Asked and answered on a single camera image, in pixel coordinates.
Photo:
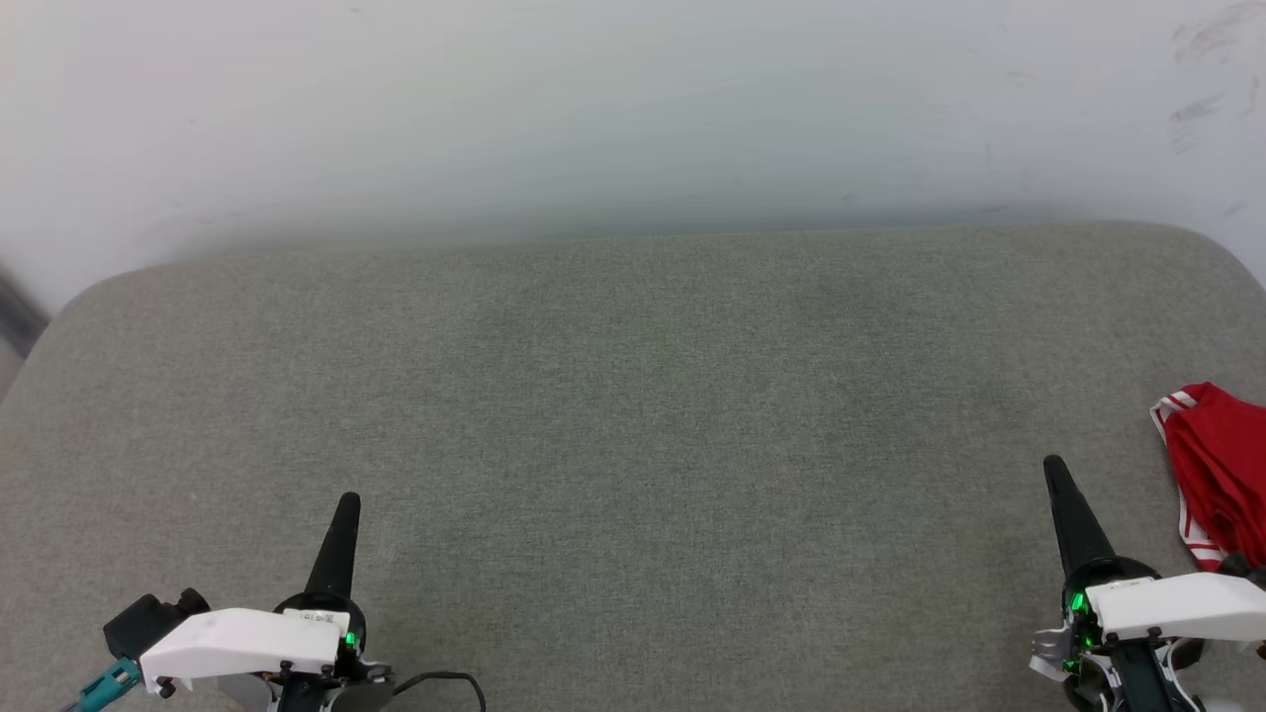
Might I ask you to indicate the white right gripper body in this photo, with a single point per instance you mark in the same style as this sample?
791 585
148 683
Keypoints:
1177 603

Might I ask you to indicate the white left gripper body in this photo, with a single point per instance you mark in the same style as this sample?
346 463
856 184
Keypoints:
247 643

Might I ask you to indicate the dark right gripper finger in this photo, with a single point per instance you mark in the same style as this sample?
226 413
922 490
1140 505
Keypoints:
1078 529

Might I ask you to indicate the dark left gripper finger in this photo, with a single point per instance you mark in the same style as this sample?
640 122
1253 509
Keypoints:
336 554

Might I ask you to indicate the red and white basketball jersey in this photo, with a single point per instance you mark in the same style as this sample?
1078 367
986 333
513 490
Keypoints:
1221 465

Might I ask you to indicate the teal left camera connector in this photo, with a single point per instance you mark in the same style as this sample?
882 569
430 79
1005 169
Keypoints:
109 682

